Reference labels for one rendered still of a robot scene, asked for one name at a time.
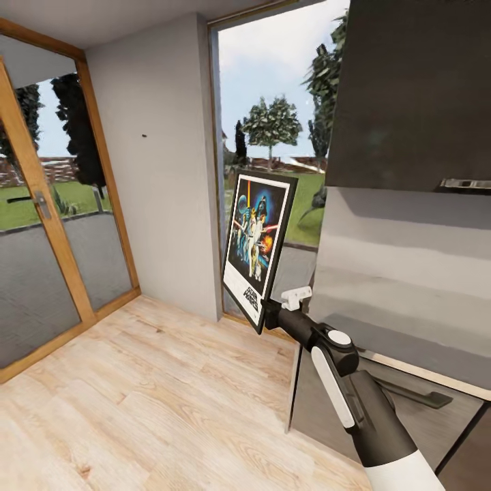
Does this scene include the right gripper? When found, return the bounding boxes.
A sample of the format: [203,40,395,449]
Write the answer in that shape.
[261,298,307,339]

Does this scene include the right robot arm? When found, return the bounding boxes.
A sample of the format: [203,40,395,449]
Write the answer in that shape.
[261,286,445,491]

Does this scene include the poster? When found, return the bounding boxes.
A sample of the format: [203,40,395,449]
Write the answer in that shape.
[220,169,299,335]

